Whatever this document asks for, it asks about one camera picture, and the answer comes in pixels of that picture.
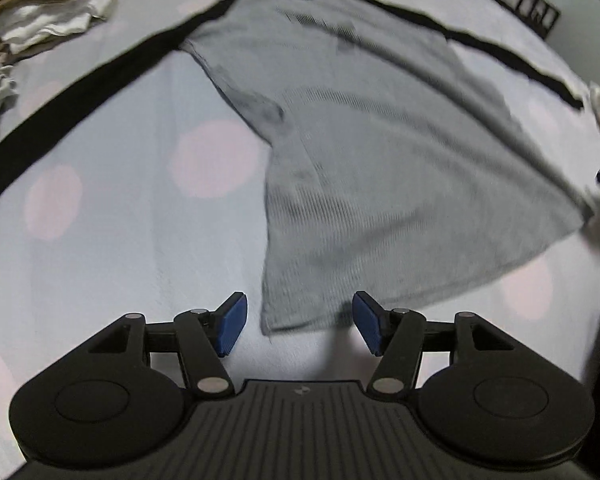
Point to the black frame rack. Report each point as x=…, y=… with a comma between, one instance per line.
x=537, y=10

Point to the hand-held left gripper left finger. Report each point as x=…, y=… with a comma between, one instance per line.
x=232, y=322

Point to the grey shirt with black sleeves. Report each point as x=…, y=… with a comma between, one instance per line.
x=380, y=160

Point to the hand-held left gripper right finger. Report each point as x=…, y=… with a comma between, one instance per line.
x=367, y=320

